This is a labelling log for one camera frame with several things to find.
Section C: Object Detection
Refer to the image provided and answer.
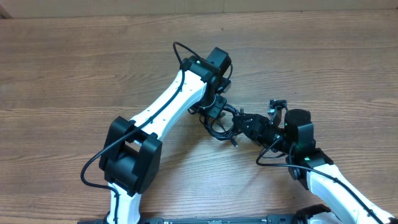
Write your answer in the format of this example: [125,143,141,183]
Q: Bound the black usb cables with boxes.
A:
[198,104,245,147]

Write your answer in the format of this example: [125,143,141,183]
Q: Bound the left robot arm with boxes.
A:
[99,47,232,223]

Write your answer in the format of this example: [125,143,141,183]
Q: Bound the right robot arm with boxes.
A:
[233,109,397,223]

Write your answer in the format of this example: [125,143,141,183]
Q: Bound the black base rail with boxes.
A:
[77,213,312,224]

